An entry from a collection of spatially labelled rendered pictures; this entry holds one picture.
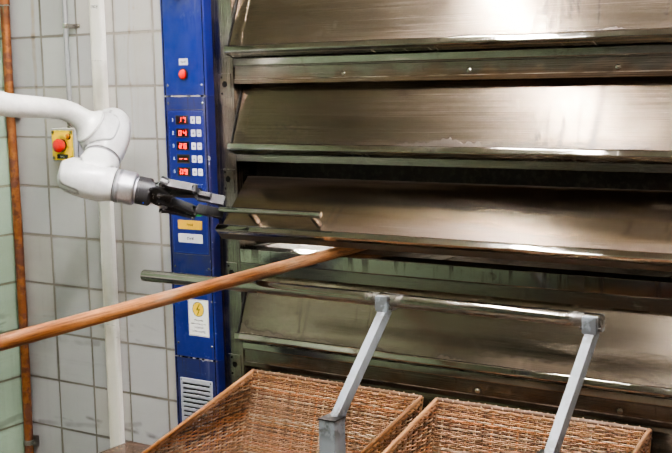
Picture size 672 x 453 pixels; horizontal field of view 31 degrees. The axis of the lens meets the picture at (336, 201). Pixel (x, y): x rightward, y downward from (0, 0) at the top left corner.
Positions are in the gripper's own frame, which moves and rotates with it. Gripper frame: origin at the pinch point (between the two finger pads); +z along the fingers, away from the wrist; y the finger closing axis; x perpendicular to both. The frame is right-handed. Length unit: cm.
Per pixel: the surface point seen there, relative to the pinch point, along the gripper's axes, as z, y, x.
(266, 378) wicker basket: 23.2, 32.7, 29.4
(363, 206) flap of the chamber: 39.0, -15.9, 2.1
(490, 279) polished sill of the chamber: 72, -22, 20
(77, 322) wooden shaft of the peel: -12, -54, 73
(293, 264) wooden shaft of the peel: 25.0, -16.1, 23.8
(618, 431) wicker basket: 105, -20, 53
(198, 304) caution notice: 0.0, 32.6, 11.1
